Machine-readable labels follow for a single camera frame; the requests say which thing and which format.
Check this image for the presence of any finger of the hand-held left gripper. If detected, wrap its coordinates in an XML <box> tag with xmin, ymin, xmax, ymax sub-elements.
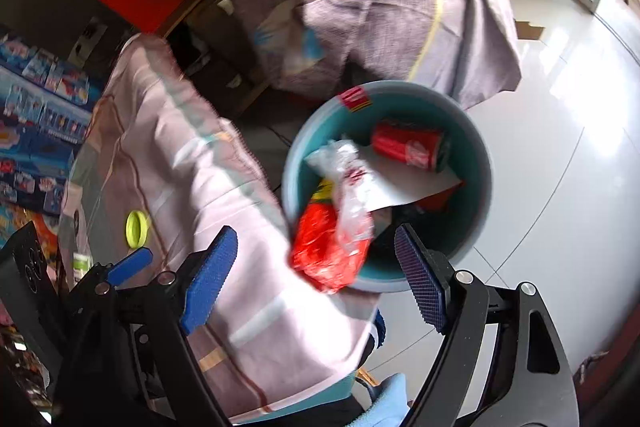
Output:
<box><xmin>75</xmin><ymin>247</ymin><xmax>154</xmax><ymax>295</ymax></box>

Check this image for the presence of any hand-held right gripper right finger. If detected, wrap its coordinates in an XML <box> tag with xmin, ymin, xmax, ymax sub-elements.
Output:
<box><xmin>394</xmin><ymin>223</ymin><xmax>581</xmax><ymax>427</ymax></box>

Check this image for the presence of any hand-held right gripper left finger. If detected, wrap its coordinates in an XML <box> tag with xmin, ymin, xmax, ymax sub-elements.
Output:
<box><xmin>52</xmin><ymin>226</ymin><xmax>238</xmax><ymax>427</ymax></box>

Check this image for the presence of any white paper sheet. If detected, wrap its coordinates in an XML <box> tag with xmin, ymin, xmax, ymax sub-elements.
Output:
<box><xmin>357</xmin><ymin>147</ymin><xmax>466</xmax><ymax>212</ymax></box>

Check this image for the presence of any red foil snack packet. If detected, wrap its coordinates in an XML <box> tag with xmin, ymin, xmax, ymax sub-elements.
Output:
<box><xmin>289</xmin><ymin>179</ymin><xmax>373</xmax><ymax>295</ymax></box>

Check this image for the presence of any clear plastic bag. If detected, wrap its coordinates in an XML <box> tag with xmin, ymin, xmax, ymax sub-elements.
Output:
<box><xmin>305</xmin><ymin>139</ymin><xmax>376</xmax><ymax>258</ymax></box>

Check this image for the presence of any red soda can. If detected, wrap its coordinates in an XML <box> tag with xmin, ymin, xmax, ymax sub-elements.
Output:
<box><xmin>370</xmin><ymin>119</ymin><xmax>451</xmax><ymax>172</ymax></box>

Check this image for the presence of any teal plastic bin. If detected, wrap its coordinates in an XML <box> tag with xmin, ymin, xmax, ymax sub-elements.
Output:
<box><xmin>281</xmin><ymin>80</ymin><xmax>493</xmax><ymax>293</ymax></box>

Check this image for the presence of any yellow green round lid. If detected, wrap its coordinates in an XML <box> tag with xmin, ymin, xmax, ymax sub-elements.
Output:
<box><xmin>125</xmin><ymin>210</ymin><xmax>151</xmax><ymax>250</ymax></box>

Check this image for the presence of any green white tea packet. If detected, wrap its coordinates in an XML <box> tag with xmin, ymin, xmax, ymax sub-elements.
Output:
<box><xmin>72</xmin><ymin>252</ymin><xmax>93</xmax><ymax>283</ymax></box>

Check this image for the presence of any dark blue toy box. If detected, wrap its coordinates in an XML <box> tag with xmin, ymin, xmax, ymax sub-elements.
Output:
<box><xmin>0</xmin><ymin>142</ymin><xmax>76</xmax><ymax>215</ymax></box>

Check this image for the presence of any pink grey checked blanket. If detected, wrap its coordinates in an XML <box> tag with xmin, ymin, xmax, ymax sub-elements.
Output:
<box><xmin>57</xmin><ymin>34</ymin><xmax>381</xmax><ymax>425</ymax></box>

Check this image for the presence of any light blue cloth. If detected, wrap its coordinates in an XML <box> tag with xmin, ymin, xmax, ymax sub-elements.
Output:
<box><xmin>345</xmin><ymin>372</ymin><xmax>408</xmax><ymax>427</ymax></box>

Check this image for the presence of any light blue toy figure box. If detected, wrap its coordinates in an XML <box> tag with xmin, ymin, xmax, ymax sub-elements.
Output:
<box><xmin>0</xmin><ymin>69</ymin><xmax>93</xmax><ymax>145</ymax></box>

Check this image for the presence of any pale blue toy package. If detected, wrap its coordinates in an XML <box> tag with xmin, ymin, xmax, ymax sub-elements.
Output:
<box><xmin>0</xmin><ymin>27</ymin><xmax>103</xmax><ymax>108</ymax></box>

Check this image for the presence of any small cardboard piece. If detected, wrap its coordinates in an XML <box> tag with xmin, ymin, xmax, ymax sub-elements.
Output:
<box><xmin>515</xmin><ymin>21</ymin><xmax>546</xmax><ymax>40</ymax></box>

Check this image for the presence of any grey woven blanket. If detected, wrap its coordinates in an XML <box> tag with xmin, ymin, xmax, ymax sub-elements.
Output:
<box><xmin>232</xmin><ymin>0</ymin><xmax>523</xmax><ymax>110</ymax></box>

